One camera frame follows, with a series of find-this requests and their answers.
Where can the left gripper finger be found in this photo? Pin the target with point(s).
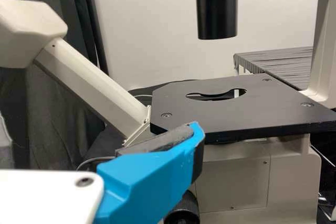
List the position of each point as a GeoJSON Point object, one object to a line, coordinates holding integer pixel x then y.
{"type": "Point", "coordinates": [147, 171]}

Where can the cream microscope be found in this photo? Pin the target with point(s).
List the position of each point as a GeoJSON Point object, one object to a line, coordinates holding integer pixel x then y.
{"type": "Point", "coordinates": [236, 171]}

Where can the black platform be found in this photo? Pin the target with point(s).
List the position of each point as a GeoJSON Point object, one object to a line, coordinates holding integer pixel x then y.
{"type": "Point", "coordinates": [281, 62]}

